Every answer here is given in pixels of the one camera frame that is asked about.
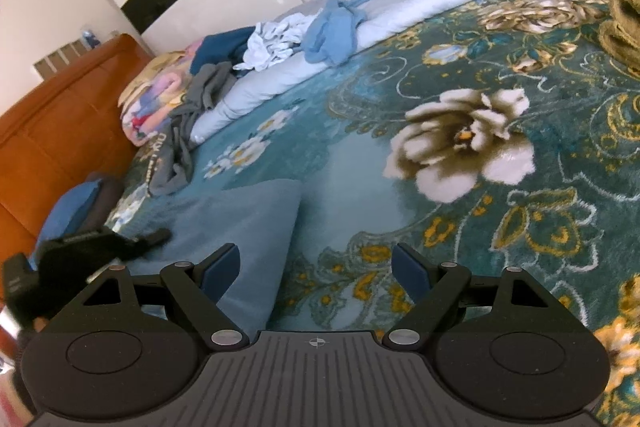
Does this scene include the blue folded clothes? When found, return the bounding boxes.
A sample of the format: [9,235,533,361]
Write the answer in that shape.
[30,182,101,268]

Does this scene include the yellowish pillow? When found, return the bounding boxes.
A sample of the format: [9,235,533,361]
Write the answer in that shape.
[120,51,188,108]

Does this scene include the colourful floral folded blanket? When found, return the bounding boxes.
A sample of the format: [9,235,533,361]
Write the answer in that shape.
[120,52,201,146]

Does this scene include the teal floral blanket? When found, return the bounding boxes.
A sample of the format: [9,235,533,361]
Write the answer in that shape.
[102,0,640,427]

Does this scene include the orange wooden headboard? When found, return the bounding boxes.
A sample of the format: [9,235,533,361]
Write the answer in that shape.
[0,33,157,258]

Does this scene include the dark teal garment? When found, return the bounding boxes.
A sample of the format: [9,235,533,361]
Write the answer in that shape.
[190,29,256,75]

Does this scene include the white patterned garment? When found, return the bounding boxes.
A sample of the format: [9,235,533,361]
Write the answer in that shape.
[232,14,321,72]

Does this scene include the white slatted rack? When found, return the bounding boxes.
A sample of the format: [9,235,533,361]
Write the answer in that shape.
[34,44,83,81]

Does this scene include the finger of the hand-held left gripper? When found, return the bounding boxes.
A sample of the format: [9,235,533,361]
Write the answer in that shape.
[115,228,172,264]

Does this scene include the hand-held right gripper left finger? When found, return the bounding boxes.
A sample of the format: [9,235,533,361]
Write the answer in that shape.
[55,243,249,351]

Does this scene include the grey garment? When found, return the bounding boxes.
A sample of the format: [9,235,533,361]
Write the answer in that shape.
[147,62,237,198]

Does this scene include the small blue garment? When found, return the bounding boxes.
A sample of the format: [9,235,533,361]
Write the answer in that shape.
[302,0,378,68]

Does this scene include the light blue long-sleeve shirt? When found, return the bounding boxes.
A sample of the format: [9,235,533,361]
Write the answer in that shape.
[135,179,304,333]

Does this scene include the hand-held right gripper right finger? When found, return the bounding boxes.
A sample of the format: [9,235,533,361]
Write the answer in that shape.
[382,244,581,351]

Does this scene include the olive knit sweater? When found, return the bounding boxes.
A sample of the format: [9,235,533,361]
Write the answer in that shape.
[597,0,640,75]

